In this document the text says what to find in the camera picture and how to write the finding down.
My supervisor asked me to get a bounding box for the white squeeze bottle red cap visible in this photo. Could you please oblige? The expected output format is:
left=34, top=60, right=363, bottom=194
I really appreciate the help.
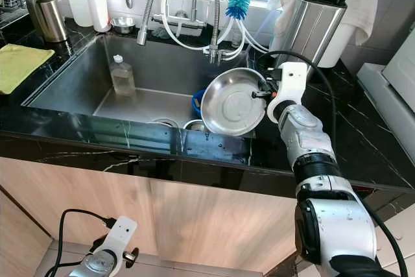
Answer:
left=86, top=0, right=111, bottom=32

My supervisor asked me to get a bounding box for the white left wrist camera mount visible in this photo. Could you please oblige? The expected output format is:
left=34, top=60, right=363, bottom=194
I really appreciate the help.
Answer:
left=97, top=215, right=138, bottom=270

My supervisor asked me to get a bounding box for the white container blue label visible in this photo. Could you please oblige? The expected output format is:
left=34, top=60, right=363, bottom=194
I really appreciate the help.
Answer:
left=318, top=24, right=361, bottom=69

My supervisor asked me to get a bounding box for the light wood cabinet door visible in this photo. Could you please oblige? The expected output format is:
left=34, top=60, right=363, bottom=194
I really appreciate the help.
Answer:
left=0, top=156, right=160, bottom=255
left=156, top=180, right=305, bottom=274

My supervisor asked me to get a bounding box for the blue plastic bowl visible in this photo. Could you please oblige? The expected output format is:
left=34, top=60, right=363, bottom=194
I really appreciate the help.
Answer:
left=191, top=89, right=207, bottom=117

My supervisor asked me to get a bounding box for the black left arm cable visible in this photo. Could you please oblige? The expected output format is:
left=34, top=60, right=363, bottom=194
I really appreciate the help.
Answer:
left=55, top=209, right=117, bottom=277

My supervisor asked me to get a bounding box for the yellow dish cloth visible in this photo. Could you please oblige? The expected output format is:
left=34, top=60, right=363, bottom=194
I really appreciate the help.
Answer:
left=0, top=44, right=56, bottom=95

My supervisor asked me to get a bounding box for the white grey countertop appliance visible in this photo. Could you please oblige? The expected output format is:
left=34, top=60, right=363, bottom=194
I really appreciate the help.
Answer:
left=357, top=40, right=415, bottom=145

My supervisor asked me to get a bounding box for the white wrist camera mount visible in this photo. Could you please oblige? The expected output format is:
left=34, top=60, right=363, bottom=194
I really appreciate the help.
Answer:
left=97, top=215, right=138, bottom=270
left=266, top=62, right=309, bottom=124

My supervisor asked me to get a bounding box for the steel thermos jug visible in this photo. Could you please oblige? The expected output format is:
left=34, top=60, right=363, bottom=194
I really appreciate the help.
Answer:
left=25, top=0, right=69, bottom=43

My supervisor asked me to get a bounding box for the white flexible water hose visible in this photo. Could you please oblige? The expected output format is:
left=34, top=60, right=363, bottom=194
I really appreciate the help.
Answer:
left=159, top=0, right=270, bottom=54

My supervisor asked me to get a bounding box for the stainless steel sink basin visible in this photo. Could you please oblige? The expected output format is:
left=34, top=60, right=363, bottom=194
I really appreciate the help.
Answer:
left=23, top=34, right=260, bottom=136

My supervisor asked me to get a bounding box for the small steel bowl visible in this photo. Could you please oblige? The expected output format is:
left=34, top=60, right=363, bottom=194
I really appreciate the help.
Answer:
left=110, top=17, right=137, bottom=34

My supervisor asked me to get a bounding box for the large steel plate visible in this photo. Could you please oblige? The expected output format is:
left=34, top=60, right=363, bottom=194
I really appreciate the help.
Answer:
left=200, top=67, right=274, bottom=136

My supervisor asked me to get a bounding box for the clear soap bottle white cap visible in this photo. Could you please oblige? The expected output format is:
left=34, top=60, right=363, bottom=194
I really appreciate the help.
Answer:
left=110, top=54, right=137, bottom=97

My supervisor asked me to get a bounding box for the steel sink drain strainer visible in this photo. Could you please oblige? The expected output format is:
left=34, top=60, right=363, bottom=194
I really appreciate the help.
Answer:
left=148, top=118, right=177, bottom=126

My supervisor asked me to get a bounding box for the steel spring pull-down faucet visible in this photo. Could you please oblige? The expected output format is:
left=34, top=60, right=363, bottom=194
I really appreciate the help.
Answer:
left=137, top=0, right=224, bottom=64

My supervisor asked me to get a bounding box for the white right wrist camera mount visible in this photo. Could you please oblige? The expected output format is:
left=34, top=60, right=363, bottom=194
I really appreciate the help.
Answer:
left=266, top=62, right=309, bottom=124

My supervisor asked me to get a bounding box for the light wood side cabinet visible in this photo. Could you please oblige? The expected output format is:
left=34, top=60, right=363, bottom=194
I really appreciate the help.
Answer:
left=0, top=189, right=49, bottom=277

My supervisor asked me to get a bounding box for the shallow steel bowl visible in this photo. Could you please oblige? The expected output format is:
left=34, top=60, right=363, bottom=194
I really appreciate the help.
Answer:
left=183, top=119, right=211, bottom=132

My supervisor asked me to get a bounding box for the stainless steel knife block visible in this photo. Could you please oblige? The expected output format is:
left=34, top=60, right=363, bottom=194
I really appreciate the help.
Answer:
left=284, top=0, right=348, bottom=67

